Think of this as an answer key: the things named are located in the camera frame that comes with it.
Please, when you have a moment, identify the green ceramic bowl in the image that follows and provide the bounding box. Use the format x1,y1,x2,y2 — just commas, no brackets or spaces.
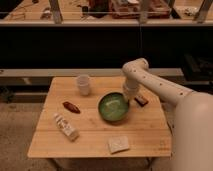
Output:
98,92,129,122

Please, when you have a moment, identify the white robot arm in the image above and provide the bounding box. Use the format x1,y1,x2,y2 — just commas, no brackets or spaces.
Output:
122,58,213,171

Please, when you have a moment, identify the dark snack bar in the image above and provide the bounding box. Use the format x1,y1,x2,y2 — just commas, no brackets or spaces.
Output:
134,95,148,107

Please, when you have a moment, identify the wooden folding table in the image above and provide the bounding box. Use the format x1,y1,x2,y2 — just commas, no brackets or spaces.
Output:
28,77,171,158

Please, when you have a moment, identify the white paper cup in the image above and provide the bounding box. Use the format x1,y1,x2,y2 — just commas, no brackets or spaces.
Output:
76,74,91,96

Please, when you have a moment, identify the white folded napkin packet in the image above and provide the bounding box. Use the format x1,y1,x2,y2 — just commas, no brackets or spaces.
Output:
108,136,130,154

